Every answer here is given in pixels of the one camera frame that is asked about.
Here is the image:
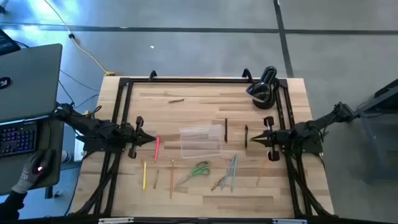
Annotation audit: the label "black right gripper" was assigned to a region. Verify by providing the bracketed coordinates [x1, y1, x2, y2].
[250, 116, 292, 162]

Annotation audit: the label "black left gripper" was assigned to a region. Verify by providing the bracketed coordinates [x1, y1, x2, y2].
[119, 116, 157, 159]

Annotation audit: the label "pink highlighter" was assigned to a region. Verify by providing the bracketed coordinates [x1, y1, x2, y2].
[154, 135, 161, 162]

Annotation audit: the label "short orange pencil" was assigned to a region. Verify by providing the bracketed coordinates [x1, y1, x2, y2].
[256, 155, 269, 187]

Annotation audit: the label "teal pencil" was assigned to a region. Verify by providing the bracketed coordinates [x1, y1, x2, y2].
[230, 154, 238, 193]

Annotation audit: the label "blue pencil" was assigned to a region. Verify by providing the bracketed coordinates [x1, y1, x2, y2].
[220, 156, 234, 191]

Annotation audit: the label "long orange pencil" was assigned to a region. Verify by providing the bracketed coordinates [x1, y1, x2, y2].
[169, 159, 175, 200]

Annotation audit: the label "clear plastic supply box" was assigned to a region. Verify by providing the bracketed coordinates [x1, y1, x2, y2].
[179, 124, 223, 159]

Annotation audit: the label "green-handled scissors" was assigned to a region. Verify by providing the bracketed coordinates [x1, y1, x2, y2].
[175, 160, 211, 187]

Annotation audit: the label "person's forearm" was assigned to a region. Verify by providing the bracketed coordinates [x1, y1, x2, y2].
[0, 189, 25, 221]

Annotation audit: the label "black desk lamp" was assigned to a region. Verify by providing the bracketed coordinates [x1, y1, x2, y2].
[245, 65, 280, 110]

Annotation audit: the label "grey side desk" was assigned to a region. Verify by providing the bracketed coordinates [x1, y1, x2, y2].
[0, 114, 65, 200]

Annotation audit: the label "black computer mouse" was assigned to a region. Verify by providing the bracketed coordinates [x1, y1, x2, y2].
[32, 149, 53, 175]

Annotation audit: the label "person's hand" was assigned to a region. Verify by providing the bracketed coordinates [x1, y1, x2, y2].
[11, 148, 54, 195]

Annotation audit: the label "backlit black keyboard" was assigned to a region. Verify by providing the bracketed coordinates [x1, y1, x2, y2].
[0, 120, 39, 158]

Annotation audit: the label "grey metal cart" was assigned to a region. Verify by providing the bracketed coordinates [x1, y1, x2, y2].
[356, 78, 398, 183]

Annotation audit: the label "grey laptop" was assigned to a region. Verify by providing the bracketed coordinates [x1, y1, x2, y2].
[0, 43, 63, 124]

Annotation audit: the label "yellow floor cable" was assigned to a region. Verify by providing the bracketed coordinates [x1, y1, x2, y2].
[43, 0, 116, 77]

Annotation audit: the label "black aluminium table frame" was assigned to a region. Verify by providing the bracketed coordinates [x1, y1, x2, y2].
[70, 68, 336, 218]

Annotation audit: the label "silver metal bracket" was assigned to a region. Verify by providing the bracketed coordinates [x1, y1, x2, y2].
[98, 217, 134, 224]
[272, 218, 308, 224]

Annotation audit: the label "black floor cable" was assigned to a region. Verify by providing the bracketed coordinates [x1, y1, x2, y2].
[57, 68, 101, 110]

